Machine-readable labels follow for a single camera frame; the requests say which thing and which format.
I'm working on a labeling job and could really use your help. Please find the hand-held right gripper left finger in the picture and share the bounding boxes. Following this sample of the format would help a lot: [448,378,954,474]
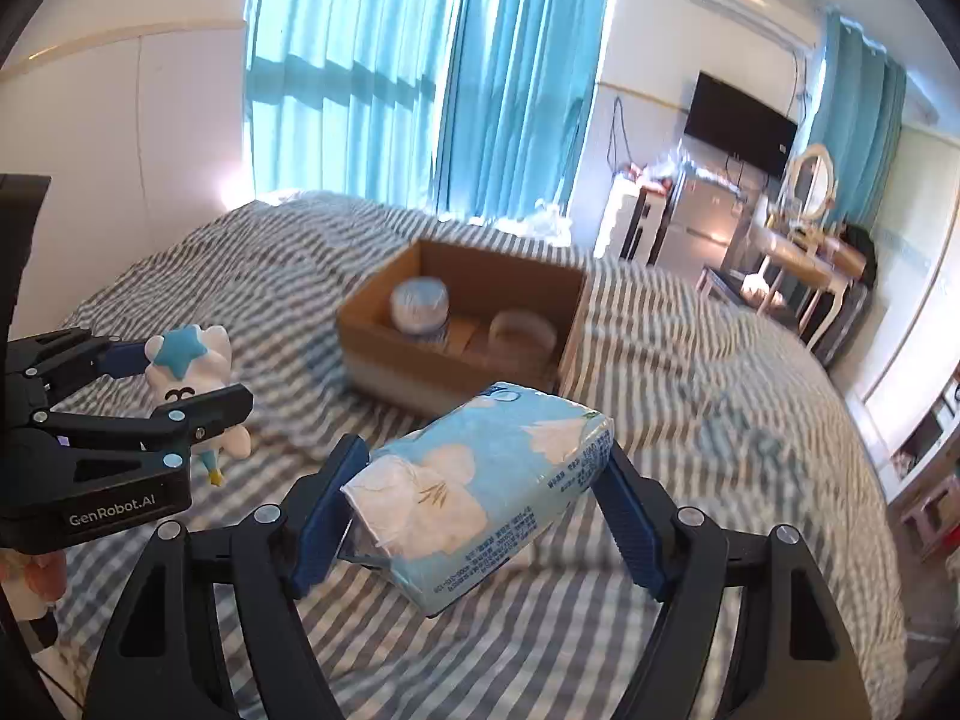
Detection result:
[84,433,372,720]

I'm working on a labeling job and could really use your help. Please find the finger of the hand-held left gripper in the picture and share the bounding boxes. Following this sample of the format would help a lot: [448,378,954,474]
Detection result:
[31,382,256,472]
[6,328,155,412]

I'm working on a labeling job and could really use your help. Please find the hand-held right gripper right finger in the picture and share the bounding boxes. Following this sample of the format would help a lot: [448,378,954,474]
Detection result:
[592,444,875,720]

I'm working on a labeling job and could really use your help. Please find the white cat plush toy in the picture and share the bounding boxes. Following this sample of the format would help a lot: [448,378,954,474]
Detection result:
[144,324,252,487]

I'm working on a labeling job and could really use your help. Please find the blue floral tissue pack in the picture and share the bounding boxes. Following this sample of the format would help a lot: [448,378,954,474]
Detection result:
[341,382,616,616]

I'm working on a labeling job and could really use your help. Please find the cardboard box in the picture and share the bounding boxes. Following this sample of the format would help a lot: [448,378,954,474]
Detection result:
[335,238,591,417]

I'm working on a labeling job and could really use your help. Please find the person's left forearm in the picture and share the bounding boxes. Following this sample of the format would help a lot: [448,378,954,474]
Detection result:
[0,549,70,650]

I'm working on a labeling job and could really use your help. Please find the grey checked blanket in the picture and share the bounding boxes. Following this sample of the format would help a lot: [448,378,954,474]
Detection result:
[52,191,912,720]

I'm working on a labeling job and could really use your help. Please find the clear round plastic container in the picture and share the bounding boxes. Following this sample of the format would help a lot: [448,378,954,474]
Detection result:
[489,307,557,365]

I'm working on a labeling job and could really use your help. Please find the cotton swab jar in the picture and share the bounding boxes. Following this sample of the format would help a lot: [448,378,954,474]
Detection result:
[390,277,452,342]

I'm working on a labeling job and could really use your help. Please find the black padded stool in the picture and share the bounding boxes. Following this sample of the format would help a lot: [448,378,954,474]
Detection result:
[697,266,773,308]

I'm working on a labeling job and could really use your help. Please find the pink plastic stool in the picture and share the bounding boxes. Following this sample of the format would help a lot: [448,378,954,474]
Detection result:
[896,476,960,563]

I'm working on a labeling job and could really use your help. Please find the white drawer cabinet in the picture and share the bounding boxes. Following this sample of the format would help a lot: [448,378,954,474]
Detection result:
[596,176,638,260]

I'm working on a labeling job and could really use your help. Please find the white dressing table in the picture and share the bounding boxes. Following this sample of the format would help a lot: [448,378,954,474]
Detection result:
[739,221,871,350]

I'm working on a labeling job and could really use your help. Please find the silver mini fridge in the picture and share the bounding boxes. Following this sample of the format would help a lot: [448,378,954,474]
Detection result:
[664,165,751,271]

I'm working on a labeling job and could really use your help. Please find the black bag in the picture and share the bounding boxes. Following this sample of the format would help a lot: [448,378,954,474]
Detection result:
[840,223,878,286]

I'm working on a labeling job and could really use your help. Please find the wide teal curtain panel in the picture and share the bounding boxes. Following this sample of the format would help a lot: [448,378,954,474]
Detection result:
[244,0,460,200]

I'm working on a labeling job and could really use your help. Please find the crumpled clear plastic bag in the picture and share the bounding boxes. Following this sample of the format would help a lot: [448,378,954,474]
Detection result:
[649,146,698,181]

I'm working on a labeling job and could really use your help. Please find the white wardrobe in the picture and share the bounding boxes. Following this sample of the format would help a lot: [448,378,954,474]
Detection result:
[847,124,960,421]

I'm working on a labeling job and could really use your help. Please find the white oval mirror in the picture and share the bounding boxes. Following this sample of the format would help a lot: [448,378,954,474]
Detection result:
[776,144,837,230]

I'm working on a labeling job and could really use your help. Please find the narrow teal curtain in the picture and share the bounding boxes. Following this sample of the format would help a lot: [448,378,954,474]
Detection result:
[799,7,908,230]

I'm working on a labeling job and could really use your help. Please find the white air conditioner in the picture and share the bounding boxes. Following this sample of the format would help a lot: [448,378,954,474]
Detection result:
[688,0,818,53]

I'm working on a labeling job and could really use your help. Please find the dark wall cable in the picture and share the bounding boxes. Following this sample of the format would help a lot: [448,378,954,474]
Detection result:
[606,96,632,166]

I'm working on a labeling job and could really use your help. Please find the black wall television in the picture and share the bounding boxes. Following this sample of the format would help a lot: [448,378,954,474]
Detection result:
[684,71,800,181]

